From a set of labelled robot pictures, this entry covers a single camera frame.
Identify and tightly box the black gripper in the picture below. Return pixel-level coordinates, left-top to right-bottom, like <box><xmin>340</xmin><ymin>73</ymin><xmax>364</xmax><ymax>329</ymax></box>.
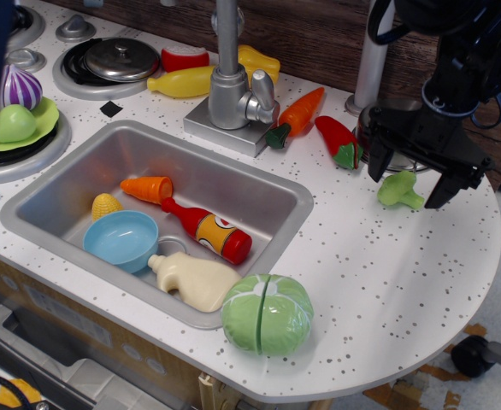
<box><xmin>368</xmin><ymin>107</ymin><xmax>495</xmax><ymax>209</ymax></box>

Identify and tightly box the light green toy broccoli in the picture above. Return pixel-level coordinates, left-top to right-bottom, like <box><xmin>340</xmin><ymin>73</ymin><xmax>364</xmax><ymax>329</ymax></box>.
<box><xmin>377</xmin><ymin>170</ymin><xmax>424</xmax><ymax>209</ymax></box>

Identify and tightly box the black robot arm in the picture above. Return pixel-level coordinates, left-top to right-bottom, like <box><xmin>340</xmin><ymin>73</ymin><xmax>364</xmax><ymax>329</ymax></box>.
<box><xmin>368</xmin><ymin>1</ymin><xmax>501</xmax><ymax>208</ymax></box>

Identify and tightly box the light blue plastic bowl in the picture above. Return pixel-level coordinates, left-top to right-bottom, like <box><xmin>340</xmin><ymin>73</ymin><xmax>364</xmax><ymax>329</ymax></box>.
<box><xmin>83</xmin><ymin>210</ymin><xmax>159</xmax><ymax>273</ymax></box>

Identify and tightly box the stainless steel toy pot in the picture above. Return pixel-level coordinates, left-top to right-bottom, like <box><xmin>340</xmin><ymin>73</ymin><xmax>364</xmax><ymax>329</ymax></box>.
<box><xmin>353</xmin><ymin>98</ymin><xmax>427</xmax><ymax>173</ymax></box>

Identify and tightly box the red toy chili pepper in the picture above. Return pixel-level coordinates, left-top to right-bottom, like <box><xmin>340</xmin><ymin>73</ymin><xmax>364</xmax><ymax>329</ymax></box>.
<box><xmin>315</xmin><ymin>115</ymin><xmax>363</xmax><ymax>170</ymax></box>

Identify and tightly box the grey metal pole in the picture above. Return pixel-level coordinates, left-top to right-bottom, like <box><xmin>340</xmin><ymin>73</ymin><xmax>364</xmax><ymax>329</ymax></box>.
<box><xmin>345</xmin><ymin>0</ymin><xmax>395</xmax><ymax>117</ymax></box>

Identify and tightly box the silver toy faucet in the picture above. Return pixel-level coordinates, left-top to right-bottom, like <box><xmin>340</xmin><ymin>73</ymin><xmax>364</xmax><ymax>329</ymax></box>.
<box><xmin>184</xmin><ymin>1</ymin><xmax>280</xmax><ymax>157</ymax></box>

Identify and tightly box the black caster wheel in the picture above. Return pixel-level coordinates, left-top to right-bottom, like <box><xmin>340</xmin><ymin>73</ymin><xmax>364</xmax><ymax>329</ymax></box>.
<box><xmin>451</xmin><ymin>335</ymin><xmax>494</xmax><ymax>378</ymax></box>

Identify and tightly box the red toy ketchup bottle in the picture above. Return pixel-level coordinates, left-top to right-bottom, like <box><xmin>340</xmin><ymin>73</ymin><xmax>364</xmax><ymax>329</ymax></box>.
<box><xmin>161</xmin><ymin>197</ymin><xmax>252</xmax><ymax>265</ymax></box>

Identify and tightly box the green toy cabbage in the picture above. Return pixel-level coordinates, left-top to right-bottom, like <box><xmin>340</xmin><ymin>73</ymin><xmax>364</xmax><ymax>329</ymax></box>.
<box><xmin>221</xmin><ymin>274</ymin><xmax>315</xmax><ymax>356</ymax></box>

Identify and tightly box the cream toy mayonnaise bottle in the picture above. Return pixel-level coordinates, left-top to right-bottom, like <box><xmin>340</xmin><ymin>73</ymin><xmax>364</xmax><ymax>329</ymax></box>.
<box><xmin>147</xmin><ymin>252</ymin><xmax>242</xmax><ymax>313</ymax></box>

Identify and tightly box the yellow toy mustard bottle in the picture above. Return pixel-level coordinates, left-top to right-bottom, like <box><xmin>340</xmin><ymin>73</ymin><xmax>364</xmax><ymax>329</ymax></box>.
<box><xmin>146</xmin><ymin>66</ymin><xmax>215</xmax><ymax>98</ymax></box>

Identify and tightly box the half orange toy carrot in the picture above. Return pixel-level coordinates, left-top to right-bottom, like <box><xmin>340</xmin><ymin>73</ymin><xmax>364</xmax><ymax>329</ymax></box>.
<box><xmin>120</xmin><ymin>176</ymin><xmax>174</xmax><ymax>205</ymax></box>

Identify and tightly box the red toy cheese wedge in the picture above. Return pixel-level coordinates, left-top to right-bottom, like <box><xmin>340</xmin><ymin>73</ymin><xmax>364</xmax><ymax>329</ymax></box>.
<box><xmin>161</xmin><ymin>45</ymin><xmax>209</xmax><ymax>73</ymax></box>

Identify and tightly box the stainless steel pot lid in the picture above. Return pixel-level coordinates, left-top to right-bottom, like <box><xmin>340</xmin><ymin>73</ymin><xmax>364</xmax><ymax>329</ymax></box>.
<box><xmin>84</xmin><ymin>38</ymin><xmax>160</xmax><ymax>83</ymax></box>

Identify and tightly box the black tape square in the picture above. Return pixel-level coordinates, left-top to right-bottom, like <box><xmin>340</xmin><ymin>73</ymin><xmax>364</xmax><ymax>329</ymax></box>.
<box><xmin>100</xmin><ymin>101</ymin><xmax>123</xmax><ymax>118</ymax></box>

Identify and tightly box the yellow toy corn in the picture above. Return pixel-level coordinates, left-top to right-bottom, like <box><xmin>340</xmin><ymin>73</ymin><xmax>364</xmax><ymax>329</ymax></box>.
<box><xmin>91</xmin><ymin>193</ymin><xmax>123</xmax><ymax>221</ymax></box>

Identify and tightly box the silver toy sink basin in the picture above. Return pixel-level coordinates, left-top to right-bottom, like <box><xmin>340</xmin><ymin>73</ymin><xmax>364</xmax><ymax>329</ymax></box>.
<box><xmin>0</xmin><ymin>120</ymin><xmax>314</xmax><ymax>329</ymax></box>

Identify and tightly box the grey stove knob rear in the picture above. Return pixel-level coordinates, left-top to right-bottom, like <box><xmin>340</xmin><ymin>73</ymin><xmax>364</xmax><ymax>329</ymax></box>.
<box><xmin>56</xmin><ymin>15</ymin><xmax>96</xmax><ymax>43</ymax></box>

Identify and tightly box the grey stove knob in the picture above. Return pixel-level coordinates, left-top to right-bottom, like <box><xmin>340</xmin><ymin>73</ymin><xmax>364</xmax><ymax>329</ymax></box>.
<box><xmin>5</xmin><ymin>48</ymin><xmax>47</xmax><ymax>73</ymax></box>
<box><xmin>56</xmin><ymin>15</ymin><xmax>96</xmax><ymax>43</ymax></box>

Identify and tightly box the green plastic plate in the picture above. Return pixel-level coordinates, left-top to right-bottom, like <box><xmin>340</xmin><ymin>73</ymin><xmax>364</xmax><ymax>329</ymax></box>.
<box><xmin>0</xmin><ymin>97</ymin><xmax>59</xmax><ymax>152</ymax></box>

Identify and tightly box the light green toy pear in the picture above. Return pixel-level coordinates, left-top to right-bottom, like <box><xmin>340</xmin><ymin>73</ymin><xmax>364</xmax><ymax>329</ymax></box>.
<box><xmin>0</xmin><ymin>104</ymin><xmax>37</xmax><ymax>144</ymax></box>

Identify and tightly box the purple striped toy onion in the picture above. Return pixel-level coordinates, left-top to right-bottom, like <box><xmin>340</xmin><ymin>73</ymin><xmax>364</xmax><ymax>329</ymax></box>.
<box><xmin>0</xmin><ymin>64</ymin><xmax>43</xmax><ymax>111</ymax></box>

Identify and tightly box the black coil burner front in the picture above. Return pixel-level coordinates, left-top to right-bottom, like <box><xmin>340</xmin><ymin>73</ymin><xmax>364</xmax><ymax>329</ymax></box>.
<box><xmin>0</xmin><ymin>113</ymin><xmax>72</xmax><ymax>184</ymax></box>

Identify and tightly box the black coil burner rear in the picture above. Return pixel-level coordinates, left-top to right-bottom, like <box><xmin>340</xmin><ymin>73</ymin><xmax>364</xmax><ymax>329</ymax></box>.
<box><xmin>6</xmin><ymin>4</ymin><xmax>45</xmax><ymax>52</ymax></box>

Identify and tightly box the grey oven door handle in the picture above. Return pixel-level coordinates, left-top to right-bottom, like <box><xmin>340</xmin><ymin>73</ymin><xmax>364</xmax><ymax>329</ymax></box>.
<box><xmin>0</xmin><ymin>305</ymin><xmax>119</xmax><ymax>410</ymax></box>

